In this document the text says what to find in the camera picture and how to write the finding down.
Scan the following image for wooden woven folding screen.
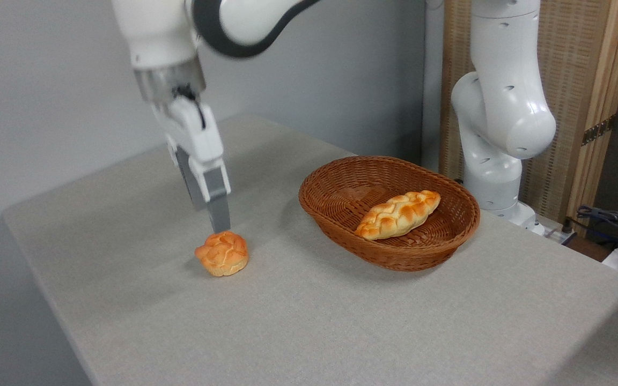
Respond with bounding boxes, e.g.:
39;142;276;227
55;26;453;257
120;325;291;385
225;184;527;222
440;0;618;224

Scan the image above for round orange bread roll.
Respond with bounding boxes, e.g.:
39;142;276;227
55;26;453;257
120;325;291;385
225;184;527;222
195;231;249;278

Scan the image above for brown wicker basket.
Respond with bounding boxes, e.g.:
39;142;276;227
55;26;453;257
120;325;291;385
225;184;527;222
298;155;481;272

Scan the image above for white power strip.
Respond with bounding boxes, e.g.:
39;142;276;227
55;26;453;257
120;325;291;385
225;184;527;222
535;216;579;246

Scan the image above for dark metal screen hinge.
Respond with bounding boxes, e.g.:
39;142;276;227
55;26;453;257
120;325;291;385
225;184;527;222
582;115;616;146

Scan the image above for bundle of dark cables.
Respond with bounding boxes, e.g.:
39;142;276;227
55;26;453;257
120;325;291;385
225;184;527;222
575;205;618;254

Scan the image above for braided golden bread loaf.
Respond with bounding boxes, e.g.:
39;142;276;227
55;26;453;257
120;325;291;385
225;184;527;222
355;189;442;241

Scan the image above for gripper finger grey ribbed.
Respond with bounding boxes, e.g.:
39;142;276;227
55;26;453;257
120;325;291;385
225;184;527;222
188;159;232;234
166;135;209;211

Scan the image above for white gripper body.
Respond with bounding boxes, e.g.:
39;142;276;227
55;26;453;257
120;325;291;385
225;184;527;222
151;98;225;162

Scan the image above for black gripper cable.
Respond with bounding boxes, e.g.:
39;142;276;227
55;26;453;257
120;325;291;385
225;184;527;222
172;85;207;130

